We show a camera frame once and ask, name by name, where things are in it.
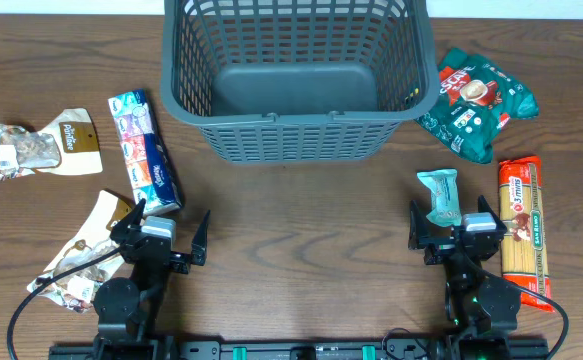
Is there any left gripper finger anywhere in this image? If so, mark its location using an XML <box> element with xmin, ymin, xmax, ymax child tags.
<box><xmin>110</xmin><ymin>199</ymin><xmax>146</xmax><ymax>244</ymax></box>
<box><xmin>191</xmin><ymin>211</ymin><xmax>211</xmax><ymax>266</ymax></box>

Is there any Kleenex tissue multipack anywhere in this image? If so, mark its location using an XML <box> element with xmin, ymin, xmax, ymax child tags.
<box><xmin>108</xmin><ymin>89</ymin><xmax>183</xmax><ymax>216</ymax></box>

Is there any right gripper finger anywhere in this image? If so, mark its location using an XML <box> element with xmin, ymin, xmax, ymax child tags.
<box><xmin>477</xmin><ymin>195</ymin><xmax>504</xmax><ymax>231</ymax></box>
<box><xmin>408</xmin><ymin>200</ymin><xmax>429</xmax><ymax>250</ymax></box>

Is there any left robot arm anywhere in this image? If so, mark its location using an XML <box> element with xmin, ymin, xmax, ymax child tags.
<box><xmin>93</xmin><ymin>200</ymin><xmax>210</xmax><ymax>360</ymax></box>

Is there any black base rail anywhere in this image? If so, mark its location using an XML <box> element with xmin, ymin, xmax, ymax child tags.
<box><xmin>48</xmin><ymin>337</ymin><xmax>549</xmax><ymax>360</ymax></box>

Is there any teal snack bar wrapper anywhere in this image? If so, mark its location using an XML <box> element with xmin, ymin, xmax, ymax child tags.
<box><xmin>417</xmin><ymin>169</ymin><xmax>462</xmax><ymax>227</ymax></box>

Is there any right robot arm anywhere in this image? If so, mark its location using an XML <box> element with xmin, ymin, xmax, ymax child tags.
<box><xmin>408</xmin><ymin>196</ymin><xmax>521</xmax><ymax>359</ymax></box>

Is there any beige Pantree pouch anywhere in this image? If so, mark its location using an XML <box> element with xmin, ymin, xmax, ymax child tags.
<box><xmin>27</xmin><ymin>190</ymin><xmax>131</xmax><ymax>313</ymax></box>
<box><xmin>0</xmin><ymin>108</ymin><xmax>103</xmax><ymax>182</ymax></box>

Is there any grey plastic basket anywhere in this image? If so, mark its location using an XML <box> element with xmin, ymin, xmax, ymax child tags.
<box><xmin>160</xmin><ymin>0</ymin><xmax>440</xmax><ymax>163</ymax></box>

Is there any green Nescafe coffee bag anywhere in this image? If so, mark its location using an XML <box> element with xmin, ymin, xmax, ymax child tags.
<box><xmin>416</xmin><ymin>48</ymin><xmax>540</xmax><ymax>164</ymax></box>

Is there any orange spaghetti pack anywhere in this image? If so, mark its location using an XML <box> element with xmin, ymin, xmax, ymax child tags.
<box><xmin>498</xmin><ymin>156</ymin><xmax>552</xmax><ymax>299</ymax></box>

